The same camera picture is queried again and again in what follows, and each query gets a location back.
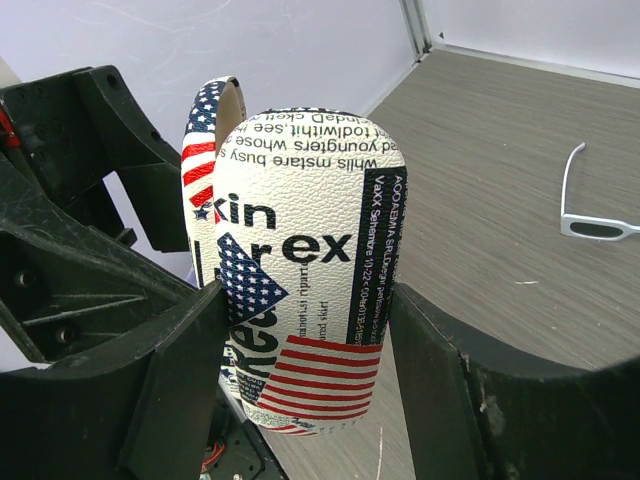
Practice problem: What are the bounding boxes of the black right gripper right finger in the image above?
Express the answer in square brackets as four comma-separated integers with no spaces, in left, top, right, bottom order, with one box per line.
[390,284,639,479]

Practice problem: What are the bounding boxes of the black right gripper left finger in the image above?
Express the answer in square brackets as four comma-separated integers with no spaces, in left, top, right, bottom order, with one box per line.
[1,284,227,479]

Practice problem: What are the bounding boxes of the white rectangular sunglasses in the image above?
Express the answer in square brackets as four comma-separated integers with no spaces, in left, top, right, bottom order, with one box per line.
[559,141,639,243]

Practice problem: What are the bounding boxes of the lavender crumpled cloth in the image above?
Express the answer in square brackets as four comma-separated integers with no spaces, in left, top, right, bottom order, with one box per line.
[186,268,199,288]

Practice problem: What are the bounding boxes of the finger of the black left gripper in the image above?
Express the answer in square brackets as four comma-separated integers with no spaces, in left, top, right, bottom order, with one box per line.
[1,158,210,363]
[1,65,188,253]

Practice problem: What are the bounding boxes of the flag print glasses case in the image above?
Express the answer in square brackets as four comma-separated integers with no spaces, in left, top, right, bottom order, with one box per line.
[181,76,408,436]

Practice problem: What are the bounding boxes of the left aluminium frame post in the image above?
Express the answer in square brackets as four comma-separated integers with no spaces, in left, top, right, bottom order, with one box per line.
[400,0,432,61]

